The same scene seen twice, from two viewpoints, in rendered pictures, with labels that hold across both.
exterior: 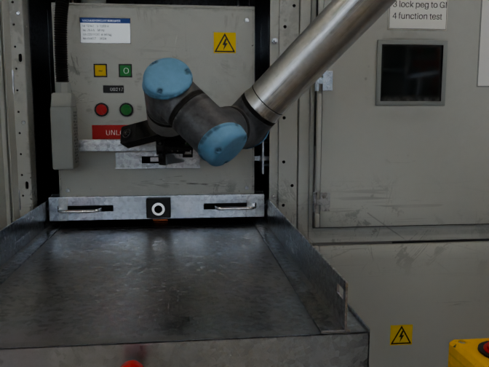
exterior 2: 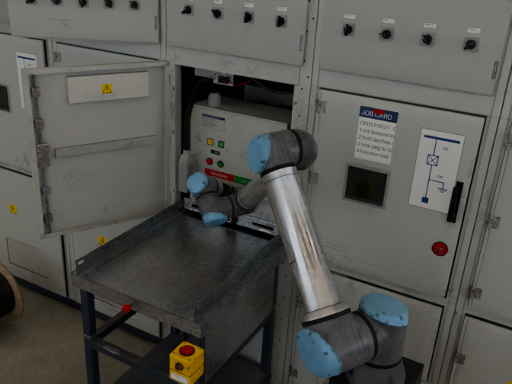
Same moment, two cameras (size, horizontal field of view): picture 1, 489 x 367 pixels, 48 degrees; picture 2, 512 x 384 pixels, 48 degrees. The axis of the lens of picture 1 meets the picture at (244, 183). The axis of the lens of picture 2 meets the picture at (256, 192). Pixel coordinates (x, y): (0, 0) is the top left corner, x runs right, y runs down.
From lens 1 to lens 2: 163 cm
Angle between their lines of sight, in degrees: 36
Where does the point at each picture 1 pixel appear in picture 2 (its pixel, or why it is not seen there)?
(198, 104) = (203, 200)
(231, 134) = (212, 218)
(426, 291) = not seen: hidden behind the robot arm
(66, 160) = (184, 188)
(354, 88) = (330, 186)
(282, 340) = (174, 316)
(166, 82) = (193, 186)
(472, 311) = not seen: hidden behind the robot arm
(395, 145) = (351, 224)
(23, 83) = (174, 143)
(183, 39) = (249, 134)
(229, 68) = not seen: hidden behind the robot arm
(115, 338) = (129, 294)
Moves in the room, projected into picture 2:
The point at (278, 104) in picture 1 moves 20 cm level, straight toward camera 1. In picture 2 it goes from (247, 203) to (212, 220)
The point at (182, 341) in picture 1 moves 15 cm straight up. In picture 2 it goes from (145, 303) to (144, 268)
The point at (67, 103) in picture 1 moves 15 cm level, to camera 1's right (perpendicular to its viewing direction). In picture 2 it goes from (185, 162) to (211, 170)
